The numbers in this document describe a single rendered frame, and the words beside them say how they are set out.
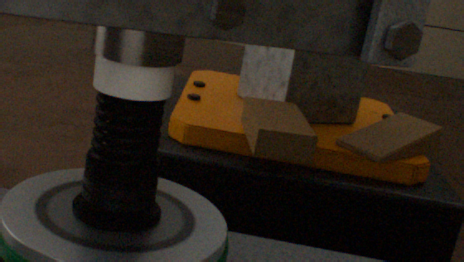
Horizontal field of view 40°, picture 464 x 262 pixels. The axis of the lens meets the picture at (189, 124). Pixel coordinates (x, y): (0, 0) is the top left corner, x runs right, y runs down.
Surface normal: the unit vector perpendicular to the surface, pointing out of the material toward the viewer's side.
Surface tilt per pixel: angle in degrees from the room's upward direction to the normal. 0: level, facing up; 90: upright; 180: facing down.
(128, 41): 90
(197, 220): 0
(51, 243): 0
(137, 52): 90
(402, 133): 12
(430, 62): 90
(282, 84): 90
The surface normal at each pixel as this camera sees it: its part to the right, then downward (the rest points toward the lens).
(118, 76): -0.34, 0.23
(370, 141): 0.00, -0.91
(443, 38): 0.00, 0.30
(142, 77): 0.23, 0.33
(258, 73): -0.90, -0.01
